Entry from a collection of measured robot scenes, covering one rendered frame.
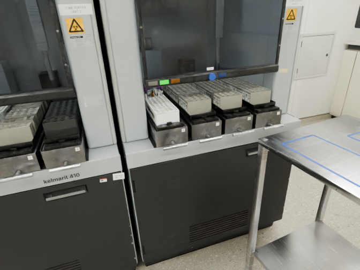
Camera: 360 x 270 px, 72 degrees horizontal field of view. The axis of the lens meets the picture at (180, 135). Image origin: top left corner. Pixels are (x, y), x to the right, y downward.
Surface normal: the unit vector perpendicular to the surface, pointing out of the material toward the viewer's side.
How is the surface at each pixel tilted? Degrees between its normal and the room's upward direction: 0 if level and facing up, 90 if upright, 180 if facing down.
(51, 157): 90
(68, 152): 90
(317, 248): 0
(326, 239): 0
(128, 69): 90
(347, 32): 90
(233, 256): 0
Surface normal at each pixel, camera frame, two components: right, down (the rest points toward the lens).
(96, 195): 0.32, 0.40
